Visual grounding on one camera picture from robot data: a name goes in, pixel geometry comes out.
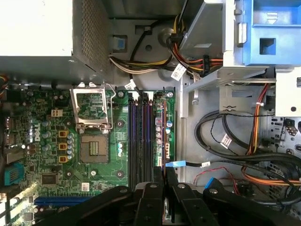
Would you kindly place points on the teal port connector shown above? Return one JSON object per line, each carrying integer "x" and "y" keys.
{"x": 14, "y": 174}

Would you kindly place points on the green motherboard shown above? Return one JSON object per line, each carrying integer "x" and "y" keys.
{"x": 113, "y": 160}

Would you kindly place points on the black PC case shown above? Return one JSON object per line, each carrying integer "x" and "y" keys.
{"x": 188, "y": 141}

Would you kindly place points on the blue plastic drive latch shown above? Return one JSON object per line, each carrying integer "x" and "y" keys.
{"x": 289, "y": 47}

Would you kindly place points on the CPU socket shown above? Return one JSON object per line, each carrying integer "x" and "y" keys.
{"x": 94, "y": 148}

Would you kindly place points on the metal socket cover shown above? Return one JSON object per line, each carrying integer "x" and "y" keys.
{"x": 88, "y": 89}

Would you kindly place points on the blue plastic clip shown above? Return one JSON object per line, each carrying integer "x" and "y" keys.
{"x": 120, "y": 44}

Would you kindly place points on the black RAM slot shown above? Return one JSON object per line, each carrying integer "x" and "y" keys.
{"x": 145, "y": 141}
{"x": 150, "y": 141}
{"x": 131, "y": 141}
{"x": 137, "y": 141}

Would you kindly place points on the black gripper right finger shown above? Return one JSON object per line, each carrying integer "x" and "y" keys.
{"x": 188, "y": 209}

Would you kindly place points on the grey metal drive cage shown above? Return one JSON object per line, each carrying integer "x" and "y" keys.
{"x": 204, "y": 30}

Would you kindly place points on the blue expansion slot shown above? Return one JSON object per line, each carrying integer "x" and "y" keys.
{"x": 65, "y": 200}

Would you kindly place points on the grey power supply unit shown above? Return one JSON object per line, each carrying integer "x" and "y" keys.
{"x": 91, "y": 35}

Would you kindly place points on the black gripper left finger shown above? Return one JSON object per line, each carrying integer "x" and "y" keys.
{"x": 148, "y": 207}

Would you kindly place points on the black square chip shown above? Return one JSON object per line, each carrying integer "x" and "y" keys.
{"x": 49, "y": 179}

